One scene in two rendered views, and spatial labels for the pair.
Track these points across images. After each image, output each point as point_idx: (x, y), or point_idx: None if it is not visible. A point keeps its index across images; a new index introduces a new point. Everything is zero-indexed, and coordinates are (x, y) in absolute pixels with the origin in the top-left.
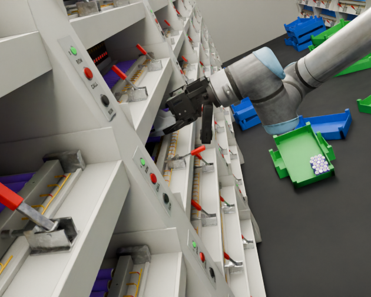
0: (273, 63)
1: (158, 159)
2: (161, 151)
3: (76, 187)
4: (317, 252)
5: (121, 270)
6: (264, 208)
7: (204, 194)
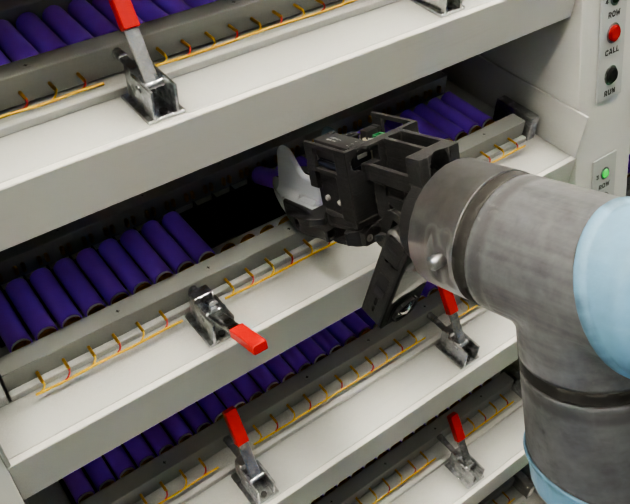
0: (604, 313)
1: (188, 270)
2: (230, 253)
3: None
4: None
5: None
6: None
7: (354, 404)
